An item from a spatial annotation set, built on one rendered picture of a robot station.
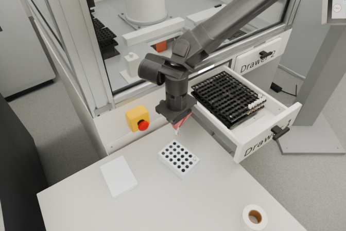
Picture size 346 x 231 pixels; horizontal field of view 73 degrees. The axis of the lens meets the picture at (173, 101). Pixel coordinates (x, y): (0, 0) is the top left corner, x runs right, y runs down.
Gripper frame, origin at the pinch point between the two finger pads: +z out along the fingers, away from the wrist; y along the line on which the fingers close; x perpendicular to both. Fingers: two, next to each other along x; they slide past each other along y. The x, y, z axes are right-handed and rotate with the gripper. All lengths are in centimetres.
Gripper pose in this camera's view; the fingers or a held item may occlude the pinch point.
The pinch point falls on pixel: (176, 125)
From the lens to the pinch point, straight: 69.3
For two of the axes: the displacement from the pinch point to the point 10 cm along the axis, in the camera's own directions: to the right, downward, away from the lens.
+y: -7.2, 4.9, -4.9
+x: 7.0, 5.0, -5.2
